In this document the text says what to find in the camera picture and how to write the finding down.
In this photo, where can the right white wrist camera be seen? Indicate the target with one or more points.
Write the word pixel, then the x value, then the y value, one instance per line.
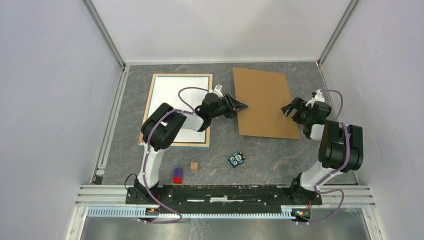
pixel 317 96

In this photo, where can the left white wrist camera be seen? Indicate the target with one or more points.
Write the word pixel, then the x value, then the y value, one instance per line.
pixel 217 90

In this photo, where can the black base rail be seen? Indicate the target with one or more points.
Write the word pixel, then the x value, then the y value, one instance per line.
pixel 174 203

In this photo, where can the hot air balloon photo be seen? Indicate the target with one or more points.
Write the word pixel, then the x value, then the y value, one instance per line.
pixel 179 99

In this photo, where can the purple red toy block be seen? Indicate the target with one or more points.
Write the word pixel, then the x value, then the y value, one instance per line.
pixel 178 175

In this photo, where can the blue owl toy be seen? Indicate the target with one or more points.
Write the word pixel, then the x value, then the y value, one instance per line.
pixel 236 159

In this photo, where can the small wooden cube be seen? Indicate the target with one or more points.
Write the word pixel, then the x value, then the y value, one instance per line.
pixel 194 166

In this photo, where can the wooden picture frame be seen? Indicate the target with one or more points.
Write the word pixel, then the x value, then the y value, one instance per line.
pixel 147 109

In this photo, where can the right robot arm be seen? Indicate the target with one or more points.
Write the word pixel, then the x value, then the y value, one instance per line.
pixel 340 150

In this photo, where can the brown cardboard backing board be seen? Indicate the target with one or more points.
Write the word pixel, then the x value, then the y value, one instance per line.
pixel 265 93

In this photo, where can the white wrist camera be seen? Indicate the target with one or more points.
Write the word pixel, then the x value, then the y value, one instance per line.
pixel 217 90
pixel 317 96

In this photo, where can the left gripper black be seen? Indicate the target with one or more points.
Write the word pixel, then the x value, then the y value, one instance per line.
pixel 234 104

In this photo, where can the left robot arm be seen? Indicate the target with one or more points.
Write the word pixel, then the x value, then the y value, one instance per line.
pixel 162 127

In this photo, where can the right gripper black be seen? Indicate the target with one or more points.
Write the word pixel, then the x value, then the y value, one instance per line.
pixel 296 103

